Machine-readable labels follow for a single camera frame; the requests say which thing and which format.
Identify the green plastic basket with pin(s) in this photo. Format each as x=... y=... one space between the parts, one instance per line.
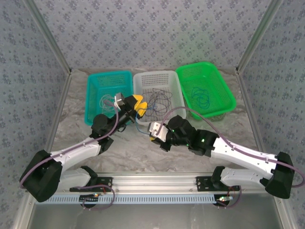
x=209 y=78

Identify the white plastic basket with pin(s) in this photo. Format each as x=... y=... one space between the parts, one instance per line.
x=155 y=81

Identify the teal plastic basket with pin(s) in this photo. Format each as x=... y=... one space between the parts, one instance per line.
x=102 y=83

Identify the aluminium table side rail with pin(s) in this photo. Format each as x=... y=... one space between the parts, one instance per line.
x=61 y=102
x=249 y=107

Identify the aluminium mounting rail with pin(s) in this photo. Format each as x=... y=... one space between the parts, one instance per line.
x=152 y=182

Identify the small black circuit board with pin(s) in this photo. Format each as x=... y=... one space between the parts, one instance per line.
x=89 y=198
x=224 y=199

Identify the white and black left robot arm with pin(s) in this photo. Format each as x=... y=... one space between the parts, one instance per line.
x=78 y=152

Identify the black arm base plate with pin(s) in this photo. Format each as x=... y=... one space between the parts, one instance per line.
x=202 y=183
x=107 y=182

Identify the aluminium frame post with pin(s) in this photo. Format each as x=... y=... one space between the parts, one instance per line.
x=49 y=35
x=257 y=35

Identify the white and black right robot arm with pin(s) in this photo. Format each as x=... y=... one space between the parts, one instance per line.
x=238 y=155

